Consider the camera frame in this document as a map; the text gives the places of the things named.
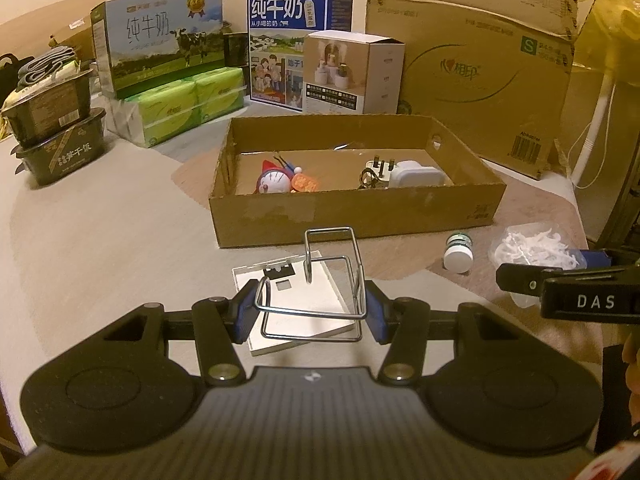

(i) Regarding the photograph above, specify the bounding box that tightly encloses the green tissue pack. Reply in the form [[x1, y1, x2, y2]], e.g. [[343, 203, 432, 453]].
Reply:
[[192, 66, 247, 122], [121, 79, 204, 149]]

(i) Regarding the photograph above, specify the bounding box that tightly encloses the wooden headboard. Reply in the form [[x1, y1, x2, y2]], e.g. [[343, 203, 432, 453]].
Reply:
[[0, 0, 101, 62]]

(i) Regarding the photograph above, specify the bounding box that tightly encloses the white product box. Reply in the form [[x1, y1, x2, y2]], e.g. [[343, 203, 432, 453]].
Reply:
[[302, 30, 406, 115]]

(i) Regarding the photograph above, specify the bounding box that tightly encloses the large brown cardboard box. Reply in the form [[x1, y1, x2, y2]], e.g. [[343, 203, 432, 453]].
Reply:
[[364, 0, 582, 181]]

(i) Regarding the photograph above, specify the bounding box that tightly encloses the white square night light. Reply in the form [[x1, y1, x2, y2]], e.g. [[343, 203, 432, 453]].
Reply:
[[389, 159, 446, 190]]

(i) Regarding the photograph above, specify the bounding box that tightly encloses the wire metal stand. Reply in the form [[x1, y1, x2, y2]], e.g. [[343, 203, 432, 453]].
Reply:
[[254, 227, 369, 342]]

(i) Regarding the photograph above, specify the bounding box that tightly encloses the cow meadow milk box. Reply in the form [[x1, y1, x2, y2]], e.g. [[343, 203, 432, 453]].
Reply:
[[89, 0, 226, 100]]

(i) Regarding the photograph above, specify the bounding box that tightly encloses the white fan stand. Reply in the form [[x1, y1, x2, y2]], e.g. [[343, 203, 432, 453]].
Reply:
[[569, 72, 619, 189]]

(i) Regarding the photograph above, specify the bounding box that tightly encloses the white plug adapter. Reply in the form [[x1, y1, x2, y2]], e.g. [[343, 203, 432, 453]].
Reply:
[[364, 157, 397, 184]]

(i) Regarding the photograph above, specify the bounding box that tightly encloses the person's right hand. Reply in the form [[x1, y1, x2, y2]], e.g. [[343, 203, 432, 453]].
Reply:
[[622, 330, 640, 396]]

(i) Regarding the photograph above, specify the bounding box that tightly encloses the black instant food bowl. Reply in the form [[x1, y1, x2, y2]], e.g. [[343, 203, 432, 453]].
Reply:
[[12, 108, 109, 187], [2, 67, 96, 142]]

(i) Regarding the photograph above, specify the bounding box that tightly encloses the white flat square box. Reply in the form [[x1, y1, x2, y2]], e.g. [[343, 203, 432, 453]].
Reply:
[[231, 255, 364, 357]]

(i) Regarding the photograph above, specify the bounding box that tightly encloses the blue cat toy figure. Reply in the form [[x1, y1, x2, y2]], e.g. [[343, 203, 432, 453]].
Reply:
[[254, 155, 304, 196]]

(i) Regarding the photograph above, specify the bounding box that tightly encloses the black bag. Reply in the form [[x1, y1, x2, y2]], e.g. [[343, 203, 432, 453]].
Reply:
[[0, 53, 36, 92]]

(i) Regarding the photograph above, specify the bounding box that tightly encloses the blue milk carton box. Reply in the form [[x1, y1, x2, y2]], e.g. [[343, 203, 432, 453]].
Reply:
[[246, 0, 355, 111]]

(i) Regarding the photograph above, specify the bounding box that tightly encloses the bag of white floss picks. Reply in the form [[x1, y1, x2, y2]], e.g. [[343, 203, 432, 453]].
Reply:
[[487, 225, 589, 309]]

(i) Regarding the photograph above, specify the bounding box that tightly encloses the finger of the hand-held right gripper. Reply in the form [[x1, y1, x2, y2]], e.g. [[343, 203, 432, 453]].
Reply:
[[495, 262, 640, 297], [579, 246, 640, 267]]

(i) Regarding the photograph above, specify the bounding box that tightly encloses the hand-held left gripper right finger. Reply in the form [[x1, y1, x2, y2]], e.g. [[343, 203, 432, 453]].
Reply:
[[362, 280, 522, 387]]

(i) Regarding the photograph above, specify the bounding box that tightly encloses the dark furniture piece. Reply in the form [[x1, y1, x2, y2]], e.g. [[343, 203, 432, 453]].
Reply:
[[597, 129, 640, 252]]

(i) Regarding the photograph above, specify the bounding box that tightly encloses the yellow plastic bag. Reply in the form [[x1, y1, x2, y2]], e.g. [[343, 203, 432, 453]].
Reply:
[[557, 0, 640, 111]]

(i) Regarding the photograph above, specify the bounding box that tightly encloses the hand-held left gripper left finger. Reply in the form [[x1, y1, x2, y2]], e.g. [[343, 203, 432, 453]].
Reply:
[[102, 280, 264, 387]]

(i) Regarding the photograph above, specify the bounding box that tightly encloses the dark green box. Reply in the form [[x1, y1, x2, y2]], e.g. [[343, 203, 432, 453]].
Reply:
[[222, 32, 250, 69]]

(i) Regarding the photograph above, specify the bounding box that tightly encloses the red and white cloth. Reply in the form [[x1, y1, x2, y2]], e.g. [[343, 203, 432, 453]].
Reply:
[[575, 435, 640, 480]]

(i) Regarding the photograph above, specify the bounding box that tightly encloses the small bottle with green label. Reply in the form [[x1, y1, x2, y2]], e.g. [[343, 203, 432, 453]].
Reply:
[[442, 232, 475, 275]]

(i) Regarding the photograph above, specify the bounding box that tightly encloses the shallow cardboard box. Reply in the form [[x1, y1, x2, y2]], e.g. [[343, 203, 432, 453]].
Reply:
[[207, 113, 508, 249]]

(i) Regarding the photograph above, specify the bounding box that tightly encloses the small orange toy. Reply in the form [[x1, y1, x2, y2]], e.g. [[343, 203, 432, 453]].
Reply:
[[290, 172, 321, 194]]

